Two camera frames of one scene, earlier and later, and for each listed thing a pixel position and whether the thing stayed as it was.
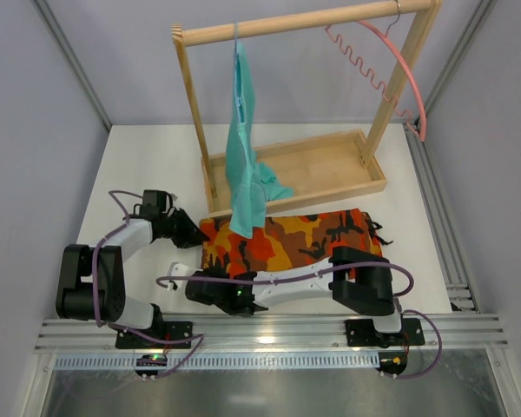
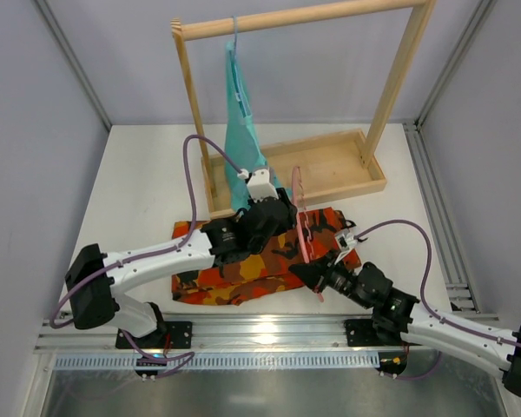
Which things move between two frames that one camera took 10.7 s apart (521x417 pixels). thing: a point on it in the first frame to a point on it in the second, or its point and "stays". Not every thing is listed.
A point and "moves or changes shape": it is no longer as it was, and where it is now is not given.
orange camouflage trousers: (281, 241) moves or changes shape
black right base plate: (362, 333) stays
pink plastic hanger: (424, 109) to (303, 223)
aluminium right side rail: (454, 261) stays
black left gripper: (181, 227) to (282, 208)
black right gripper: (198, 292) to (323, 274)
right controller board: (392, 361) stays
